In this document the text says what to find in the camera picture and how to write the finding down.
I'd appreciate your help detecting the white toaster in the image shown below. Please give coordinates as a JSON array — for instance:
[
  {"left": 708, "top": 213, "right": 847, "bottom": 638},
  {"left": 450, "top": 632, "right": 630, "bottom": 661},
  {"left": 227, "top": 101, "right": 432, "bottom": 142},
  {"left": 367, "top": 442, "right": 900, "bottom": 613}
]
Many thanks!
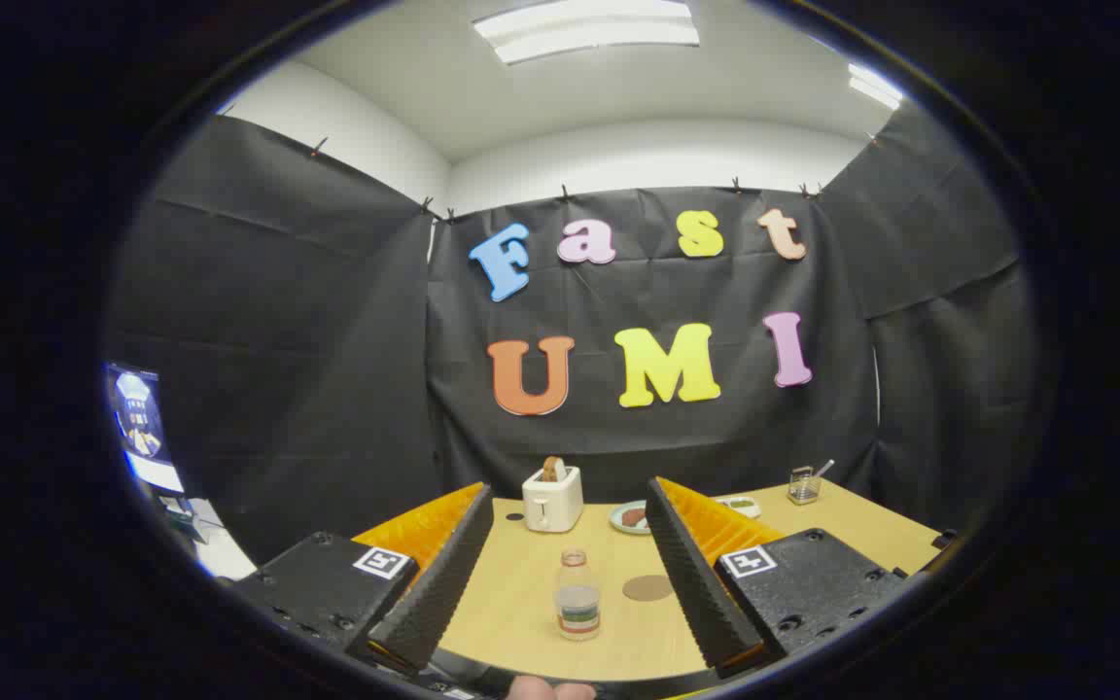
[{"left": 522, "top": 465, "right": 584, "bottom": 534}]

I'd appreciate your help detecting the clear plastic juice bottle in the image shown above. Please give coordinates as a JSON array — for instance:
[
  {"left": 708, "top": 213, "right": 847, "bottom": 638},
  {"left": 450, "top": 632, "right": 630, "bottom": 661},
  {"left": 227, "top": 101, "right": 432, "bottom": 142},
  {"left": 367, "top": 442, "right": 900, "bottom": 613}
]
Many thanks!
[{"left": 554, "top": 548, "right": 603, "bottom": 642}]

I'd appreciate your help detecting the pale green plate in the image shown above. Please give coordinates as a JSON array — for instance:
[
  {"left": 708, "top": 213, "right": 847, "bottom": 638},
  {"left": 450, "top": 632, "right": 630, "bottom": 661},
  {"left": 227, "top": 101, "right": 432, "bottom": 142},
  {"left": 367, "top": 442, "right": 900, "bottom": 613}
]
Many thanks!
[{"left": 609, "top": 500, "right": 653, "bottom": 536}]

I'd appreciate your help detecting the long ceiling light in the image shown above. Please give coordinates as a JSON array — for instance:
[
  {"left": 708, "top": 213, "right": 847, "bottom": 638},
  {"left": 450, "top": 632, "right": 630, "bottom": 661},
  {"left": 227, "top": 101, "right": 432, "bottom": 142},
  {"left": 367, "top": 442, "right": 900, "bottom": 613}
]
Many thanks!
[{"left": 472, "top": 0, "right": 702, "bottom": 66}]

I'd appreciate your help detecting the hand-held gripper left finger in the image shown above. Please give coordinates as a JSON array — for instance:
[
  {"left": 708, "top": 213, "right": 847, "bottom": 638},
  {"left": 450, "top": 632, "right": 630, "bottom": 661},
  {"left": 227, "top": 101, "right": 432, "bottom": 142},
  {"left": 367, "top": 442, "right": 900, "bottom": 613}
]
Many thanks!
[{"left": 220, "top": 481, "right": 495, "bottom": 677}]

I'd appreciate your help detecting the black backdrop cloth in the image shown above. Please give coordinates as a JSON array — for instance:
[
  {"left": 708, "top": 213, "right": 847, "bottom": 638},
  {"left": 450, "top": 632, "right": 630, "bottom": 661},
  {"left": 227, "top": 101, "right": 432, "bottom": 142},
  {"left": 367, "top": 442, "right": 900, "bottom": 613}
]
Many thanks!
[{"left": 103, "top": 102, "right": 1042, "bottom": 565}]

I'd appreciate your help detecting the white side desk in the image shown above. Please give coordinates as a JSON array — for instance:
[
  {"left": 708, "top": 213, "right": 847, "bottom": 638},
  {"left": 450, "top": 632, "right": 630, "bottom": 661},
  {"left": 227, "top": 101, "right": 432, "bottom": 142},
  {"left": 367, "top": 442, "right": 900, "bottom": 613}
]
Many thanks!
[{"left": 159, "top": 494, "right": 258, "bottom": 582}]

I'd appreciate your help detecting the small ceiling light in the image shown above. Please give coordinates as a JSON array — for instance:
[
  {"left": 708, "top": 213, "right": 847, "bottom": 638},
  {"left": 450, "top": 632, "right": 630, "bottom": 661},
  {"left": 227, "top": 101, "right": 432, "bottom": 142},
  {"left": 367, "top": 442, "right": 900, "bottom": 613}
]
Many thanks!
[{"left": 848, "top": 62, "right": 904, "bottom": 111}]

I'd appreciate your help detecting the wooden table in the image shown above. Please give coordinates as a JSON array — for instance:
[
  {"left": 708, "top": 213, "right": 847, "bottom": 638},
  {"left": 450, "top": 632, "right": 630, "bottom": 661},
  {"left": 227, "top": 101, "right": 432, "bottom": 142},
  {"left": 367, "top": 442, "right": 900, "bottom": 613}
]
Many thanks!
[{"left": 438, "top": 478, "right": 945, "bottom": 682}]

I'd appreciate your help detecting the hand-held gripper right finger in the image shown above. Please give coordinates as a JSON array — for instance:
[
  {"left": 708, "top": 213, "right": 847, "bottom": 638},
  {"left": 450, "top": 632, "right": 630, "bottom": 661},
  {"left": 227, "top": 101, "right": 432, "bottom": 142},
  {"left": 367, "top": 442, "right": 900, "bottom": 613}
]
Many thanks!
[{"left": 645, "top": 476, "right": 916, "bottom": 680}]

